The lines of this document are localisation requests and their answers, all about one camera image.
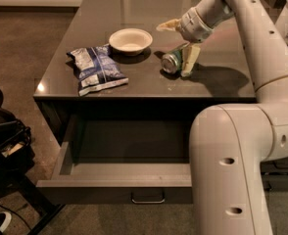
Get open grey top drawer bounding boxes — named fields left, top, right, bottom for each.
left=37, top=117, right=192, bottom=204

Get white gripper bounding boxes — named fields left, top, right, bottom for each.
left=156, top=7, right=214, bottom=77

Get blue chip bag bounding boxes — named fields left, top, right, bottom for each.
left=67, top=44, right=128, bottom=96

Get black floor cable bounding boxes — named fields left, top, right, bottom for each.
left=0, top=198, right=34, bottom=232

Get green soda can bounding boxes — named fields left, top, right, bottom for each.
left=161, top=43, right=190, bottom=77

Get metal drawer handle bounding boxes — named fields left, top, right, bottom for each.
left=130, top=191, right=166, bottom=205

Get grey lower side drawers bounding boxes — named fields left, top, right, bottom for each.
left=261, top=158, right=288, bottom=191

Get white paper bowl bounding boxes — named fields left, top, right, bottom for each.
left=109, top=28, right=153, bottom=56

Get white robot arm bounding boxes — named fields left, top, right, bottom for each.
left=158, top=0, right=288, bottom=235

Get grey cabinet counter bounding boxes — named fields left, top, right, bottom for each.
left=34, top=0, right=255, bottom=140

